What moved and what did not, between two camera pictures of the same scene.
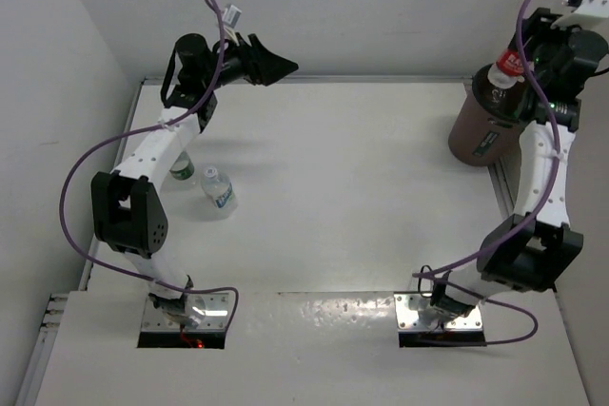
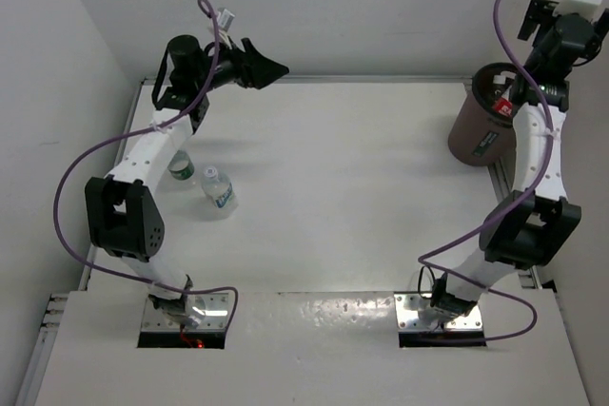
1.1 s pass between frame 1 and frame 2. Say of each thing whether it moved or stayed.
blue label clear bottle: stayed
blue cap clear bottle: moved
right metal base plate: stayed
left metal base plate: stayed
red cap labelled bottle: moved
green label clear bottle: stayed
